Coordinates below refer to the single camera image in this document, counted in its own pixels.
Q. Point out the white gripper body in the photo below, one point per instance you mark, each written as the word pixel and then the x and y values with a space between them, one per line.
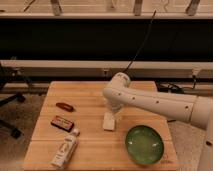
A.
pixel 113 108

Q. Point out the white sponge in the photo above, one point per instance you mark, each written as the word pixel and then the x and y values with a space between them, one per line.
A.
pixel 109 122

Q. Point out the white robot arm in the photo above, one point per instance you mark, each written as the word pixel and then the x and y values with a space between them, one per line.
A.
pixel 196 110

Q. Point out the green ceramic bowl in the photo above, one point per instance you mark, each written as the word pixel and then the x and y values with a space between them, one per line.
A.
pixel 144 145

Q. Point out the small brown oblong object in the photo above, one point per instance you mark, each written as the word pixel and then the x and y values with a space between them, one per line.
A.
pixel 65 107

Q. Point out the dark rectangular box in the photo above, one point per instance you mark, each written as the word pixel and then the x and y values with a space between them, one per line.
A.
pixel 62 123

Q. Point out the white lotion tube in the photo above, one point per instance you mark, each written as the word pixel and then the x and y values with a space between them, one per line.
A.
pixel 65 150

